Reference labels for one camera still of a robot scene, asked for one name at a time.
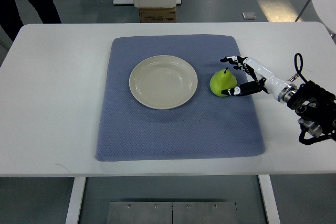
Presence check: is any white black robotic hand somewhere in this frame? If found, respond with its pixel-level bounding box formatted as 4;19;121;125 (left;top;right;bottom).
221;56;297;103

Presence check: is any green pear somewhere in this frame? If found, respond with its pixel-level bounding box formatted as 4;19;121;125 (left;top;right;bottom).
209;67;237;97

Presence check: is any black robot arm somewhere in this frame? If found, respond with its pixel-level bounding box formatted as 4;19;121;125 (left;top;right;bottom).
287;53;335;145

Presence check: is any grey floor socket plate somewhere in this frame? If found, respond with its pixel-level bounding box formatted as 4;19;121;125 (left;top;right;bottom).
242;12;257;20

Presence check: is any cream round plate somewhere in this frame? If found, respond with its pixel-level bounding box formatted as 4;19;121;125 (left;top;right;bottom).
129;55;198;110

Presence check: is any blue textured mat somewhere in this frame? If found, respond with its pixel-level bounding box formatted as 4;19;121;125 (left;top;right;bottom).
96;35;265;162

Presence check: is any brown cardboard box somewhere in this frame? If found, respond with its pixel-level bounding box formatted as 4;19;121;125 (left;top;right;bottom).
139;7;177;23

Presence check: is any right white table leg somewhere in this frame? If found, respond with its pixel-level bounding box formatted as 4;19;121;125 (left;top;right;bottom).
258;175;281;224

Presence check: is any white table leg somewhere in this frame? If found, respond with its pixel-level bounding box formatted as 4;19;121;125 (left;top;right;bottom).
258;175;281;224
65;177;86;224

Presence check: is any left white table leg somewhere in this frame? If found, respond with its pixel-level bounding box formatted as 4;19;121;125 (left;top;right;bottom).
65;177;86;224

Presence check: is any grey metal base plate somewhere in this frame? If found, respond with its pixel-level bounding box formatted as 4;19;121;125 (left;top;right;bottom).
107;201;238;223

